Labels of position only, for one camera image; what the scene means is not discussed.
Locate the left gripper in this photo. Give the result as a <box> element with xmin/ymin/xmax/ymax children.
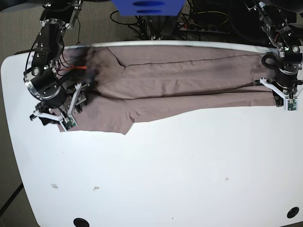
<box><xmin>254</xmin><ymin>68</ymin><xmax>303</xmax><ymax>107</ymax></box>

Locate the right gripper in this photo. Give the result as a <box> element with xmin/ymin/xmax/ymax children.
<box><xmin>29</xmin><ymin>83</ymin><xmax>93</xmax><ymax>125</ymax></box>

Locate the mauve T-shirt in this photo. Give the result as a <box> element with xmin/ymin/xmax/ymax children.
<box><xmin>64</xmin><ymin>46</ymin><xmax>276</xmax><ymax>134</ymax></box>

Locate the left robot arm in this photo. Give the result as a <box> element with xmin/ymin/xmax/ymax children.
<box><xmin>228</xmin><ymin>0</ymin><xmax>303</xmax><ymax>111</ymax></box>

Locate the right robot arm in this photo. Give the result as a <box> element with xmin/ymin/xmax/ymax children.
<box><xmin>24</xmin><ymin>0</ymin><xmax>91</xmax><ymax>131</ymax></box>

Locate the black table grommet right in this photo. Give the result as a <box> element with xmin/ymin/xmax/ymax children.
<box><xmin>287</xmin><ymin>207</ymin><xmax>300</xmax><ymax>219</ymax></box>

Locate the black table grommet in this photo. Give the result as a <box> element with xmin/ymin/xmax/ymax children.
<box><xmin>73</xmin><ymin>218</ymin><xmax>89</xmax><ymax>227</ymax></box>
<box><xmin>287</xmin><ymin>207</ymin><xmax>300</xmax><ymax>219</ymax></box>

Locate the black table grommet left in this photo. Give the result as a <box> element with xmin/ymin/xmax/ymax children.
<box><xmin>73</xmin><ymin>218</ymin><xmax>89</xmax><ymax>227</ymax></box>

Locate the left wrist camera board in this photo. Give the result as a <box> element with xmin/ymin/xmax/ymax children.
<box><xmin>284</xmin><ymin>98</ymin><xmax>298</xmax><ymax>111</ymax></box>

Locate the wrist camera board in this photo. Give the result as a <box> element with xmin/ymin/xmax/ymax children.
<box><xmin>284</xmin><ymin>98</ymin><xmax>298</xmax><ymax>111</ymax></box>
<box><xmin>60</xmin><ymin>115</ymin><xmax>78</xmax><ymax>131</ymax></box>

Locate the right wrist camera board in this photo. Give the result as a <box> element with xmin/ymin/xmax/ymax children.
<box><xmin>60</xmin><ymin>115</ymin><xmax>78</xmax><ymax>131</ymax></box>

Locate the blue plastic mount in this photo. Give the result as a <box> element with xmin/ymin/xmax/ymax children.
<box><xmin>112</xmin><ymin>0</ymin><xmax>186</xmax><ymax>16</ymax></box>

